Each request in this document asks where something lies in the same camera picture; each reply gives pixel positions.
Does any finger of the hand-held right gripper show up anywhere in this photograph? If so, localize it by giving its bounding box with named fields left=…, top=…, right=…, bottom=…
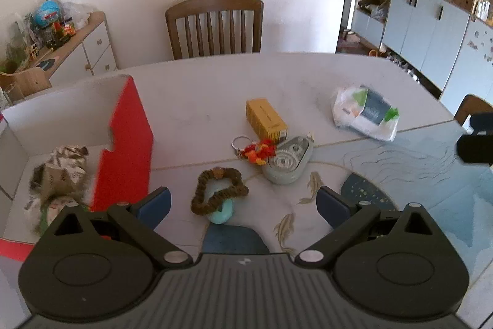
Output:
left=456, top=134, right=493, bottom=164
left=470, top=112, right=493, bottom=134

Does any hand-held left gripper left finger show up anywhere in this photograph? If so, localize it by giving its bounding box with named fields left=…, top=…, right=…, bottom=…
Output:
left=40, top=187, right=193, bottom=270

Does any teal egg-shaped holder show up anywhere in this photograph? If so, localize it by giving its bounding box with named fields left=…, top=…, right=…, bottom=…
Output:
left=206, top=198, right=234, bottom=225

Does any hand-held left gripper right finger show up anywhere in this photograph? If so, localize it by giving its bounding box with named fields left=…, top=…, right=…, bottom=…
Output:
left=295, top=186, right=449, bottom=270

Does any white paper wrapper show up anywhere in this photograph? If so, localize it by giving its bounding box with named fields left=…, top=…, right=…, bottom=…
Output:
left=30, top=146, right=90, bottom=214

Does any wooden slat-back chair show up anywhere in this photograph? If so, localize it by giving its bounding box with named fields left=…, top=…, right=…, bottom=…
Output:
left=165, top=0, right=264, bottom=60

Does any clear plastic bag with packet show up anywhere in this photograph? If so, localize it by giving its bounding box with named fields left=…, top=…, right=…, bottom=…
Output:
left=331, top=84, right=400, bottom=142

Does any green fuzzy tuft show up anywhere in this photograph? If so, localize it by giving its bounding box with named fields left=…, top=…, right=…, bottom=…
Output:
left=38, top=198, right=62, bottom=237

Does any light wooden tray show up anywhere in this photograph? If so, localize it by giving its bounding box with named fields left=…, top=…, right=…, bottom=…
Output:
left=0, top=68, right=52, bottom=98

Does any brown bead loop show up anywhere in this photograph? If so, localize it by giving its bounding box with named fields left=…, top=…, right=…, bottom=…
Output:
left=191, top=167, right=249, bottom=216

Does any white wood-top sideboard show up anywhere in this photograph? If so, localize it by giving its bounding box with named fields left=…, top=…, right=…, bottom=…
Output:
left=23, top=11, right=118, bottom=88

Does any grey geared tape dispenser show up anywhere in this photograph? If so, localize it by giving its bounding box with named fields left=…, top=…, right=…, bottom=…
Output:
left=264, top=134, right=314, bottom=185

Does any red cardboard box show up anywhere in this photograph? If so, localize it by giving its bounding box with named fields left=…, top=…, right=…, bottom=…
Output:
left=0, top=75, right=155, bottom=264

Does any red orange toy keychain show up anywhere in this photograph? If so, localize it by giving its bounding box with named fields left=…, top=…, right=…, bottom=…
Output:
left=232, top=136, right=277, bottom=165

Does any blue globe ball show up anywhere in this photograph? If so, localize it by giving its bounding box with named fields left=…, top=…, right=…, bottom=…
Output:
left=33, top=0, right=63, bottom=27

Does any white wall cabinet unit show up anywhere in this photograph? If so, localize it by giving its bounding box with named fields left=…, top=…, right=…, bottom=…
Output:
left=348, top=0, right=493, bottom=104

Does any wooden chair with curved back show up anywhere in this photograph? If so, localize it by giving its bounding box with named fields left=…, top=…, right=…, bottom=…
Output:
left=454, top=95, right=493, bottom=129

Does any small yellow box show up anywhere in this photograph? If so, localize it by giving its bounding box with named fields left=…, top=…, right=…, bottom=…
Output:
left=246, top=98, right=288, bottom=142

